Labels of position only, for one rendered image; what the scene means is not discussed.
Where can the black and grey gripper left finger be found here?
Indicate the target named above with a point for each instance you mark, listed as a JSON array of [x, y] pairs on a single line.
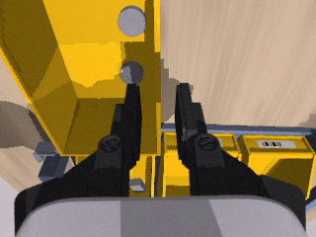
[[106, 170]]

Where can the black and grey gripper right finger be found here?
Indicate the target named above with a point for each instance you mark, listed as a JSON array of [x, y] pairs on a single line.
[[214, 172]]

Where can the small grey block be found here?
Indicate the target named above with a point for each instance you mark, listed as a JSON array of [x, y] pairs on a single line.
[[137, 185]]

